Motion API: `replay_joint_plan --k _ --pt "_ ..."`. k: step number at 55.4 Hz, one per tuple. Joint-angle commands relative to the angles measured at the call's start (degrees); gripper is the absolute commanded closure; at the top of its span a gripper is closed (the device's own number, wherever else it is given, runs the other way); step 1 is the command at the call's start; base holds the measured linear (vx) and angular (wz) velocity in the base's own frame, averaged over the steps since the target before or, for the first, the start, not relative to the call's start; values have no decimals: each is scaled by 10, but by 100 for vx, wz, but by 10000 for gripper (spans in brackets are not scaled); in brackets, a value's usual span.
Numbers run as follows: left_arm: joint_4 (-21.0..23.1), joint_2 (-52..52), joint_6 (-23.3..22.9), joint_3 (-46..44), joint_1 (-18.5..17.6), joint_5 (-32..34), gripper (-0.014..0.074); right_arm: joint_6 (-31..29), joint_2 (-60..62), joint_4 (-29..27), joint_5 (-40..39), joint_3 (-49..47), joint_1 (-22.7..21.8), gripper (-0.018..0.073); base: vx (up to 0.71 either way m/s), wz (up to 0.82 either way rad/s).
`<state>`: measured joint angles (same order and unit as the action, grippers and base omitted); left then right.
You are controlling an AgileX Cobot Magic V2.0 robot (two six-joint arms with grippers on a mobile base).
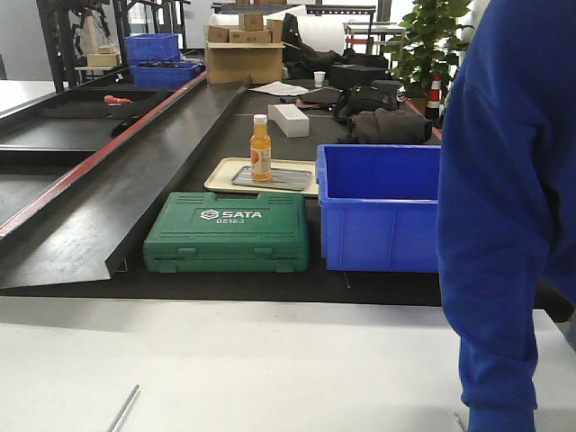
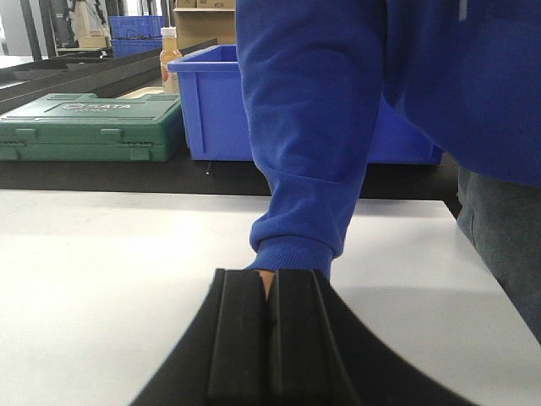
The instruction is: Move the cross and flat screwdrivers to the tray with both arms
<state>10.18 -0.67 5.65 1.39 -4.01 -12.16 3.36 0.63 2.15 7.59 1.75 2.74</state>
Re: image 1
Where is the green black screwdriver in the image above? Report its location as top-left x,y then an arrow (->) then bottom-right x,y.
454,413 -> 465,432
106,384 -> 140,432

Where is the grey metal tray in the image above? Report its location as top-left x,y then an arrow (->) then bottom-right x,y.
231,166 -> 311,192

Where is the beige plastic tray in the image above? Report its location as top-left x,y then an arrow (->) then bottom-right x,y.
203,157 -> 319,197

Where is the orange juice bottle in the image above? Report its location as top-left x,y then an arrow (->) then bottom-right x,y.
250,114 -> 272,182

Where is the large blue plastic bin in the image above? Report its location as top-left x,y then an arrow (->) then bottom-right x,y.
316,144 -> 440,273

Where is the white foam block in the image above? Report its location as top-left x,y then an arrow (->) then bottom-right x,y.
268,104 -> 310,138

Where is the green SATA tool case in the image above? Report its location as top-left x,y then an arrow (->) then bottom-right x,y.
143,193 -> 310,273

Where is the dark grey bag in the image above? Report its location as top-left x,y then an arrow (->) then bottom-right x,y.
337,108 -> 433,145

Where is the white paper cup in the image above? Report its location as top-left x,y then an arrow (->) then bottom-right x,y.
313,71 -> 325,88

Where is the black equipment box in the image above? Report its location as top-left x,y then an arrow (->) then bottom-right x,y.
328,64 -> 391,88

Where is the large cardboard box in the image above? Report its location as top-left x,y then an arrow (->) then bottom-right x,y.
204,42 -> 284,85

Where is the orange white traffic cone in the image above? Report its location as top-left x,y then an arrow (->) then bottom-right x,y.
425,73 -> 442,121

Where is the blue crate on conveyor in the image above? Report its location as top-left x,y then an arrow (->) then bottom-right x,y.
130,62 -> 204,90

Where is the upper blue stacked crate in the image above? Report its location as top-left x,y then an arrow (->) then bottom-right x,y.
124,33 -> 181,65

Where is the green potted plant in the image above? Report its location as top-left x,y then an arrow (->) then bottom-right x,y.
391,0 -> 470,95

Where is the person in blue jacket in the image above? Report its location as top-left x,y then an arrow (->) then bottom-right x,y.
437,1 -> 575,431

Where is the orange handled tool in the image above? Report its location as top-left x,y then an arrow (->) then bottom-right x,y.
103,94 -> 133,105

